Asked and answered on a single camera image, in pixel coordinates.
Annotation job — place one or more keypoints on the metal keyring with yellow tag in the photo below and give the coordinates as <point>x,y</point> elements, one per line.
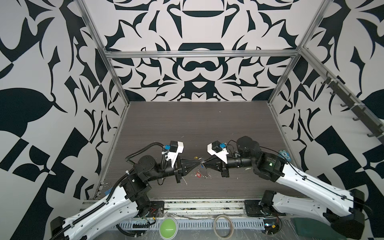
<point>204,172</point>

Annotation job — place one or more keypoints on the white slotted cable duct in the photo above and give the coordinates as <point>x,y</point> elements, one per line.
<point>204,224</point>

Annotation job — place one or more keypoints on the aluminium front rail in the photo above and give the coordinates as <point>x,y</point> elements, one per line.
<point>204,205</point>

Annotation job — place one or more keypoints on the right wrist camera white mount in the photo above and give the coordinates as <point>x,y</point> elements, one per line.
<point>218,150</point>

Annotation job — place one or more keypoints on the light blue toy block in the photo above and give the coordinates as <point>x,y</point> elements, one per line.
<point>286,155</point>

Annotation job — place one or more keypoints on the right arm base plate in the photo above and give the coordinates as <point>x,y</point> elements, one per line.
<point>254,209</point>

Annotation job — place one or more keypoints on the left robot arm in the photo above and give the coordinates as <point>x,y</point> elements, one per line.
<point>128,196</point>

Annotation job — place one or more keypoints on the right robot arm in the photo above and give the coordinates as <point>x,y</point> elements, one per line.
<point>340,209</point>

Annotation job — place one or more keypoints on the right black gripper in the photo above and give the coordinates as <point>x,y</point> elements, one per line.
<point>217,161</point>

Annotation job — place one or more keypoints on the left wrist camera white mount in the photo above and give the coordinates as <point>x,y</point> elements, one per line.
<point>172,151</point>

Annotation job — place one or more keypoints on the aluminium frame crossbar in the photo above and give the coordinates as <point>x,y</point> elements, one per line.
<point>200,54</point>

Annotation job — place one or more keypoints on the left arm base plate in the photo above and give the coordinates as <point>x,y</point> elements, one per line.
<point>156,209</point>

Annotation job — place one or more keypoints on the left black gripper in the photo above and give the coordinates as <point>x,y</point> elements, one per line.
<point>187,163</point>

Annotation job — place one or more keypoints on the green round button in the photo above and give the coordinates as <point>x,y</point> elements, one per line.
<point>168,228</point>

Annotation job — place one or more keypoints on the dark green cloth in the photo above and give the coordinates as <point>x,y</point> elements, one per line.
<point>310,228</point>

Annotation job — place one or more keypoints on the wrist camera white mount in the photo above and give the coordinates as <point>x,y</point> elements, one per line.
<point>172,151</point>
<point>218,150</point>

